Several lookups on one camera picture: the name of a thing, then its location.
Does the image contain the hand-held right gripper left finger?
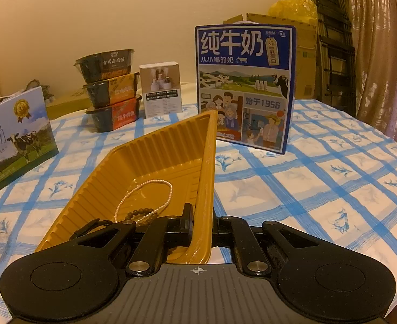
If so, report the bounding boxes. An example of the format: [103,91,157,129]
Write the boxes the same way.
[68,203,194,276]

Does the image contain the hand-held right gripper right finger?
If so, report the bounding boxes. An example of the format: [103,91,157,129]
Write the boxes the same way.
[213,215,328,276]

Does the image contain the brown bead bracelet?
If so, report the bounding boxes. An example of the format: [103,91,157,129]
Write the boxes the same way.
[125,207,160,225]

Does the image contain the white pearl necklace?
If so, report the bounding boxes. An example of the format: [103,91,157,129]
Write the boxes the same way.
[115,180,173,224]

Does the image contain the gold plastic tray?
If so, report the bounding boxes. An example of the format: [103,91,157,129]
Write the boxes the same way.
[34,109,218,264]

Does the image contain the black wristwatch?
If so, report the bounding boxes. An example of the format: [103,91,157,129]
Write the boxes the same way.
[71,220,115,241]

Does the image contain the blue checkered tablecloth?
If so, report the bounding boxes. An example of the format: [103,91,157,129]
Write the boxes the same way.
[0,99,397,324]

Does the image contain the black food bowl red label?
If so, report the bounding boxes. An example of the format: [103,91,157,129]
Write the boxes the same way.
[85,95,142,133]

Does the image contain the small white product box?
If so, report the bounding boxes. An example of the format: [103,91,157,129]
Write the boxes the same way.
[140,61,183,119]

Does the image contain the black food bowl yellow label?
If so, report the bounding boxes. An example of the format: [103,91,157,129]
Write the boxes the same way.
[83,72,140,107]

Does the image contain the tall blue milk carton box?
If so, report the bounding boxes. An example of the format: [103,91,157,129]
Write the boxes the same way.
[194,24,297,155]

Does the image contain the flat yellow cardboard box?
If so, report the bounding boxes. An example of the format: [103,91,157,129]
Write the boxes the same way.
[46,89,91,119]

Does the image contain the open cardboard box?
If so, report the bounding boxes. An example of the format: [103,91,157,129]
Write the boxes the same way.
[224,13,317,100]

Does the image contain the light blue milk gift box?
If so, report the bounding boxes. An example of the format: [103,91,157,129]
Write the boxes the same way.
[0,86,59,199]

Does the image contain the black folding ladder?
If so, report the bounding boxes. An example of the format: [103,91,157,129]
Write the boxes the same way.
[305,0,356,115]

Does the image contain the yellow plastic bag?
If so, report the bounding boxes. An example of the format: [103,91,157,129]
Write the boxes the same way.
[269,0,319,24]

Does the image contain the pink patterned curtain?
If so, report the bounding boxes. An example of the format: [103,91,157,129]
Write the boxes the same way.
[344,0,397,139]

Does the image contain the black cable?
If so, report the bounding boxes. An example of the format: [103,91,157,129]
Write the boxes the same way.
[26,80,54,102]

